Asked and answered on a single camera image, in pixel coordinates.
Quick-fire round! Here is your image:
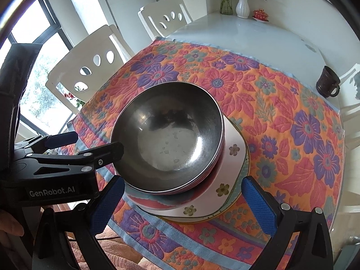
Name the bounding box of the white dining chair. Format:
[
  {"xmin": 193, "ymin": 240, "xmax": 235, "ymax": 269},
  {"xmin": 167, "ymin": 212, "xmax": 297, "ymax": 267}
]
[
  {"xmin": 336, "ymin": 63, "xmax": 360, "ymax": 152},
  {"xmin": 138, "ymin": 0, "xmax": 193, "ymax": 41},
  {"xmin": 45, "ymin": 24, "xmax": 135, "ymax": 110}
]

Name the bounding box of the orange floral table mat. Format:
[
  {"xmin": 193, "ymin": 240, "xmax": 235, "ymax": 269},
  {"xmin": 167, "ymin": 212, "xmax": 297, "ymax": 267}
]
[{"xmin": 67, "ymin": 37, "xmax": 345, "ymax": 270}]

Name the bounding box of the red steel bowl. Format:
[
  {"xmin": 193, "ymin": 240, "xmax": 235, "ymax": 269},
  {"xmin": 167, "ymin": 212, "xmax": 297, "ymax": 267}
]
[{"xmin": 110, "ymin": 82, "xmax": 225, "ymax": 194}]

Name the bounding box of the black framed window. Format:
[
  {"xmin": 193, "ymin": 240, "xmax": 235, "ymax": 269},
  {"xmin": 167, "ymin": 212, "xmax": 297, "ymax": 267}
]
[{"xmin": 0, "ymin": 0, "xmax": 82, "ymax": 152}]

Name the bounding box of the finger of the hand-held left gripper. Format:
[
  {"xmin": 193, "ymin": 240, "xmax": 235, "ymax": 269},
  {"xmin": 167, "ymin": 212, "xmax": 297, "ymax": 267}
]
[
  {"xmin": 27, "ymin": 142, "xmax": 125, "ymax": 175},
  {"xmin": 14, "ymin": 131, "xmax": 79, "ymax": 155}
]

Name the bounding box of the dark brown cup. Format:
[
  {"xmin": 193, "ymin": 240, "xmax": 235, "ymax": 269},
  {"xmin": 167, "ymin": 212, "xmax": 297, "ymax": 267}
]
[{"xmin": 316, "ymin": 65, "xmax": 341, "ymax": 97}]

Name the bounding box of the white cabinet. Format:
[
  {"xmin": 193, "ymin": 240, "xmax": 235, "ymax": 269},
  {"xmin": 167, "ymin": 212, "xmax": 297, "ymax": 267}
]
[{"xmin": 65, "ymin": 0, "xmax": 158, "ymax": 38}]

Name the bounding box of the round blue leaf plate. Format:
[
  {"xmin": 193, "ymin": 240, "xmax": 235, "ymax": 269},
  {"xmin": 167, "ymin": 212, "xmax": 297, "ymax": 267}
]
[{"xmin": 153, "ymin": 135, "xmax": 251, "ymax": 224}]

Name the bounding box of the white hexagonal flower plate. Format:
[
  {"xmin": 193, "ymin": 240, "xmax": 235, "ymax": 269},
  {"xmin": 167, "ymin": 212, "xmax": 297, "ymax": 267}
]
[{"xmin": 135, "ymin": 117, "xmax": 249, "ymax": 218}]

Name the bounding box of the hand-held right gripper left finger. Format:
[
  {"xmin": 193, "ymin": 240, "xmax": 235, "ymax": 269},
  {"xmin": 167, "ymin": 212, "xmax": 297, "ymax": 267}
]
[{"xmin": 32, "ymin": 175, "xmax": 126, "ymax": 270}]

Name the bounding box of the red flowering plant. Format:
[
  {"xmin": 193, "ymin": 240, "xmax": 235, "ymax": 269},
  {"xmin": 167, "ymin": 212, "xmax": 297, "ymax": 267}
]
[{"xmin": 63, "ymin": 91, "xmax": 85, "ymax": 109}]

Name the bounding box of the pink dotted bowl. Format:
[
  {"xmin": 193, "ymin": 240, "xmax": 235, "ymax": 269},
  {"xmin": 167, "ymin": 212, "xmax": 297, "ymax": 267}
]
[{"xmin": 125, "ymin": 157, "xmax": 225, "ymax": 210}]

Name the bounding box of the red lidded teacup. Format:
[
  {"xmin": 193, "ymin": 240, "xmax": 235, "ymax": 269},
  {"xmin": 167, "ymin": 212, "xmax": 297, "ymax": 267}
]
[{"xmin": 252, "ymin": 8, "xmax": 270, "ymax": 23}]

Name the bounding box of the person's left hand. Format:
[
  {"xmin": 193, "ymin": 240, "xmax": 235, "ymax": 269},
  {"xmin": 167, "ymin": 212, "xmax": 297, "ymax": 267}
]
[{"xmin": 0, "ymin": 209, "xmax": 25, "ymax": 249}]

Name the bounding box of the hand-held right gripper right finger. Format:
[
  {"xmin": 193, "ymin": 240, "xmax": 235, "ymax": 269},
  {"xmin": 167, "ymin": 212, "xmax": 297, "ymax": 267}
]
[{"xmin": 241, "ymin": 175, "xmax": 331, "ymax": 270}]

